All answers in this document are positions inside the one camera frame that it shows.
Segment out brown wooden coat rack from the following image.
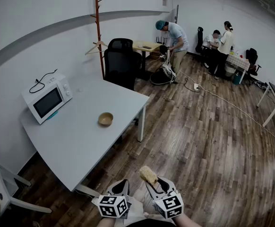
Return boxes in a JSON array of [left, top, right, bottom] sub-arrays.
[[90, 0, 105, 80]]

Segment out yellow sponge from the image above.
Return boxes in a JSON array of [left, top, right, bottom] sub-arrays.
[[139, 166, 158, 185]]

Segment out black mesh office chair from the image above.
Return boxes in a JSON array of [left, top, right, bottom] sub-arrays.
[[103, 38, 143, 91]]

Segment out person's left forearm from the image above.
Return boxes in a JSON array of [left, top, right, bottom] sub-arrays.
[[101, 217, 116, 227]]

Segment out black and white backpack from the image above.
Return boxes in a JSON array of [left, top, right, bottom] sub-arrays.
[[149, 49, 177, 86]]

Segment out light wooden desk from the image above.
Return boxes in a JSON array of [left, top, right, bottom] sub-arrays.
[[132, 40, 163, 81]]

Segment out person's right forearm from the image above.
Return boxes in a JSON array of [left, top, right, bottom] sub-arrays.
[[172, 212, 202, 227]]

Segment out brown wooden bowl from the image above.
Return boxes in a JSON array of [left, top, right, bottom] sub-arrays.
[[98, 112, 114, 127]]

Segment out person's black shirt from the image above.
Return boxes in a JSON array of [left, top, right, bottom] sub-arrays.
[[125, 218, 176, 227]]

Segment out white basket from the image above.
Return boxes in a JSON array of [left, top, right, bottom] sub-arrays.
[[224, 64, 236, 78]]

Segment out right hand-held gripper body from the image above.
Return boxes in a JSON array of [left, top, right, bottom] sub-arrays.
[[153, 190, 184, 220]]

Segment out black floor cable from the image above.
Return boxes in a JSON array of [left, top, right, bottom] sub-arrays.
[[174, 77, 201, 93]]

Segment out black router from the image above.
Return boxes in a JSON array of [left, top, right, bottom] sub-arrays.
[[155, 35, 169, 45]]

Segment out black high-back chair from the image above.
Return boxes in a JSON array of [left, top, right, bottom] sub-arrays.
[[195, 26, 205, 54]]

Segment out light wooden clothes hanger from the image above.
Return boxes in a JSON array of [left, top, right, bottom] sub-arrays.
[[85, 40, 109, 56]]

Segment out table with checkered cloth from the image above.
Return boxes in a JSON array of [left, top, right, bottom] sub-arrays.
[[225, 52, 251, 85]]

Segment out teal bin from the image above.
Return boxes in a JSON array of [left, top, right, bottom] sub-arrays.
[[233, 72, 242, 86]]

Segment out black upright board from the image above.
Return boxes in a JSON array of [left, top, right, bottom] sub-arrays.
[[174, 4, 180, 25]]

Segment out black chair with armrests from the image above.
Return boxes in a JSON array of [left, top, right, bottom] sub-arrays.
[[245, 48, 262, 80]]

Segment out black microwave power cable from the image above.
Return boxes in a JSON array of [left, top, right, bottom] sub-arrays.
[[29, 69, 58, 94]]

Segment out person's light trousers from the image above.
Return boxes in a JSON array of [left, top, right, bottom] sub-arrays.
[[125, 190, 157, 222]]

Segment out long white floor cable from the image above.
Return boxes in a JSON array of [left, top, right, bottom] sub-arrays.
[[178, 69, 275, 150]]

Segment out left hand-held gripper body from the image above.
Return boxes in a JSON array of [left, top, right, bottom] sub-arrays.
[[91, 190, 132, 219]]

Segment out white microwave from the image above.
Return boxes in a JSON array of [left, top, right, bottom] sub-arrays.
[[21, 73, 73, 125]]

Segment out teal flat item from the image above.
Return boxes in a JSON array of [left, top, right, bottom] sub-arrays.
[[46, 110, 59, 121]]

